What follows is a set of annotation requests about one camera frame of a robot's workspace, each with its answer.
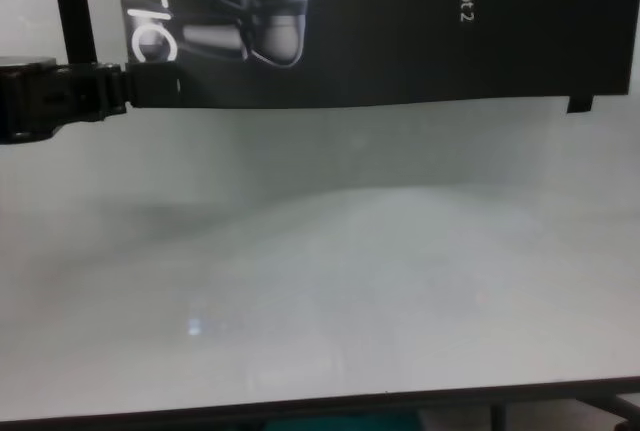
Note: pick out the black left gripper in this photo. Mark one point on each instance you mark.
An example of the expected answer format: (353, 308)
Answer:
(27, 101)

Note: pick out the black robot print poster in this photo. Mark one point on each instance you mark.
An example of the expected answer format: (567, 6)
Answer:
(400, 41)

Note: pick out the black table crossbar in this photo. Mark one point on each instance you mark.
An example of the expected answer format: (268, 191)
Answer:
(615, 408)

